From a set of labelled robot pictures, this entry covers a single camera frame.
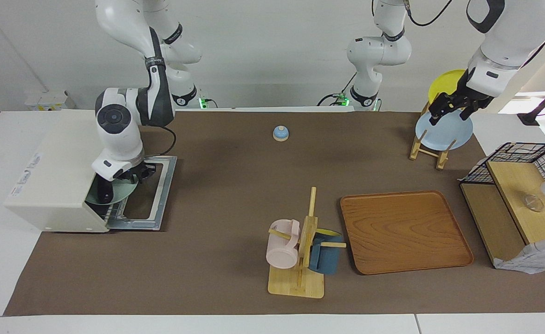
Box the pale green round plate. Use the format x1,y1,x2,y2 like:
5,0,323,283
85,178,139,206

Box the glass oven door with handle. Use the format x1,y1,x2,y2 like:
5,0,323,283
107,155,178,231

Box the dark purple eggplant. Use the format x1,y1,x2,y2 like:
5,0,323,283
98,179,114,205

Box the white toaster oven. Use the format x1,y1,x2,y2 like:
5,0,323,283
3,110,178,233

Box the light blue plate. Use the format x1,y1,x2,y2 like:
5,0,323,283
415,110,474,152

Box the yellow plate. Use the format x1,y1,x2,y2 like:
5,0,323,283
428,69,468,105

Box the wooden plate rack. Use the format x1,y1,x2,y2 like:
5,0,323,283
409,100,459,171

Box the black clamp stand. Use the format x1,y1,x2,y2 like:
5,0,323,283
517,77,545,127

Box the brown table mat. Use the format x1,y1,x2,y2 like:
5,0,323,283
3,110,545,317

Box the light wooden shelf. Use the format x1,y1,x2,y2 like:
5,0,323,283
459,160,545,268

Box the white box yellow label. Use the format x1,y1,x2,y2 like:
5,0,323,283
24,90,77,111

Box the small clear glass bowl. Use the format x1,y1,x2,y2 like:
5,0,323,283
523,194,545,213

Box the brown wooden tray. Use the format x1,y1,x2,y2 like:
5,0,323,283
340,190,475,276

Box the pink mug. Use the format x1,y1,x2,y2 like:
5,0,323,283
266,219,301,270

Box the white checkered cloth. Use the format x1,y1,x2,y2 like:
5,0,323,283
493,237,545,275

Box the wooden mug rack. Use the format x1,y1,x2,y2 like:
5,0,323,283
268,187,347,299

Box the dark blue mug yellow inside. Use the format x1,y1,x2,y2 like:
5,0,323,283
309,229,346,275

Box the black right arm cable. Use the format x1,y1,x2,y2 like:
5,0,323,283
157,125,177,157

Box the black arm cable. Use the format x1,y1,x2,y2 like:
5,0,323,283
157,125,177,157
404,0,455,27

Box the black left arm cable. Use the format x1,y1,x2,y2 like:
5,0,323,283
404,0,455,27

